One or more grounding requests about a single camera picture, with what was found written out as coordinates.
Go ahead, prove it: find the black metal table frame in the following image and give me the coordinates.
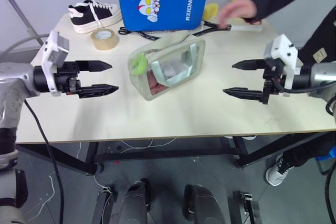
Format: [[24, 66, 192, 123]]
[[15, 131, 328, 175]]

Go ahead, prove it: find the grey flexible hose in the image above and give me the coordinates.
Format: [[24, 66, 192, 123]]
[[0, 33, 51, 57]]

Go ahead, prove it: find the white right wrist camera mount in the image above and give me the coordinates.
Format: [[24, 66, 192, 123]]
[[263, 34, 301, 97]]

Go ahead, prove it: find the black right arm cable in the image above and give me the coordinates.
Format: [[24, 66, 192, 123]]
[[279, 77, 336, 224]]

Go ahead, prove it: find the person's bare hand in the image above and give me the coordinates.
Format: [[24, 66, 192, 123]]
[[218, 0, 259, 27]]

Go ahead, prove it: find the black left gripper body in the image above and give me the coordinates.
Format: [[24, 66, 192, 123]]
[[53, 61, 82, 97]]

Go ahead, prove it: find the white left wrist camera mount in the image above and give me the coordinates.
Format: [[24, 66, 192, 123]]
[[39, 30, 70, 97]]

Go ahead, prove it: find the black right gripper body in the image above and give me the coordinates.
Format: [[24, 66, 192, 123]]
[[261, 58, 287, 105]]

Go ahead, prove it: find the black badminton racket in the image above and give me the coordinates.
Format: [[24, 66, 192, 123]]
[[137, 19, 264, 41]]

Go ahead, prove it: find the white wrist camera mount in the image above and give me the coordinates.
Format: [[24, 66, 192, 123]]
[[39, 30, 70, 97], [263, 34, 301, 97]]

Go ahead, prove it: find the person's black jacket torso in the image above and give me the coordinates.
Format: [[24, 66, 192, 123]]
[[298, 5, 336, 65]]

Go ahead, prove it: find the black stand base bar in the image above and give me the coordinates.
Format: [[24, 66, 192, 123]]
[[91, 184, 116, 224], [232, 190, 261, 224]]

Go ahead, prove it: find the grey metal pole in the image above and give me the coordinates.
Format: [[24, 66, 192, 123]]
[[0, 0, 44, 47]]

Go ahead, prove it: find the transparent zip pouch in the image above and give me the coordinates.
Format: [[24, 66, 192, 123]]
[[127, 30, 206, 102]]

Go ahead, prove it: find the person's black trouser leg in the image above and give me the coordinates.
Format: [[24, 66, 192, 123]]
[[281, 131, 336, 169]]

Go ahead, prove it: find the white string on floor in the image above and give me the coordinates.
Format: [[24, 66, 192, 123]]
[[36, 137, 179, 217]]

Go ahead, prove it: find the yellow cloth item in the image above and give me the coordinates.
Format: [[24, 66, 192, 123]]
[[203, 3, 219, 22]]

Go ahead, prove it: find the black and white sneaker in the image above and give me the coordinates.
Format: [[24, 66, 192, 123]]
[[68, 0, 122, 35]]

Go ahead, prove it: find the blue plastic crate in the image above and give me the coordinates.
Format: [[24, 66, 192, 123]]
[[314, 147, 336, 162]]

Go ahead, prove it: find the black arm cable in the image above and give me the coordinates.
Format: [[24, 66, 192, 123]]
[[279, 77, 336, 224], [24, 99, 65, 224]]

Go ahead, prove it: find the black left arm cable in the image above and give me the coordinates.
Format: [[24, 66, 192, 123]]
[[24, 99, 65, 224]]

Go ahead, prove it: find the blue RXIONG kick pad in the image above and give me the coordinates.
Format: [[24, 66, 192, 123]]
[[118, 0, 208, 32]]

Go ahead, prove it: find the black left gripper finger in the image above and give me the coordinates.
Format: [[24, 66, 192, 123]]
[[76, 60, 113, 73], [78, 84, 120, 100]]

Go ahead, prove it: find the beige packing tape roll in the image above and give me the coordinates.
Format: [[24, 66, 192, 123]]
[[90, 27, 120, 51]]

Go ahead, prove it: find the person's white sneaker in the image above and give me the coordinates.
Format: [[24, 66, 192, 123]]
[[265, 154, 292, 187]]

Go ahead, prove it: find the dark rounded robot foot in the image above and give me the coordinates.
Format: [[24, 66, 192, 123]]
[[183, 184, 227, 224], [122, 178, 152, 224]]

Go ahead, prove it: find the green round object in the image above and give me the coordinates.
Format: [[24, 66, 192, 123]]
[[130, 54, 148, 76]]

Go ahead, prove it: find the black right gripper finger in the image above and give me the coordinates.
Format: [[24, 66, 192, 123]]
[[232, 59, 267, 72], [222, 87, 264, 102]]

